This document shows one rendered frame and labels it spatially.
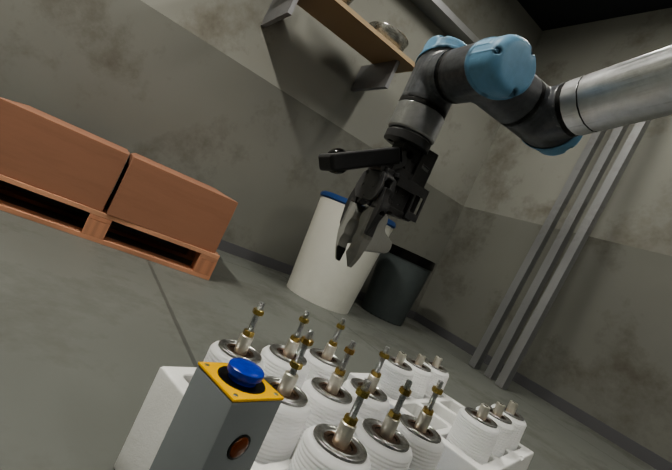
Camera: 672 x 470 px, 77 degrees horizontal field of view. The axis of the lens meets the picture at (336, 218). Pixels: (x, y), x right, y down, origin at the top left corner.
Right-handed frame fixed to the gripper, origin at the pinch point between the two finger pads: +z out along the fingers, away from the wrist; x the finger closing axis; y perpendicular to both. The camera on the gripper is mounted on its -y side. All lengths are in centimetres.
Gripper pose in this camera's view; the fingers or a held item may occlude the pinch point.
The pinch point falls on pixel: (342, 253)
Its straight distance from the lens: 63.3
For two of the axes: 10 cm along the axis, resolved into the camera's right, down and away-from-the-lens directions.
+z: -4.2, 9.1, -0.3
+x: -4.2, -1.6, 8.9
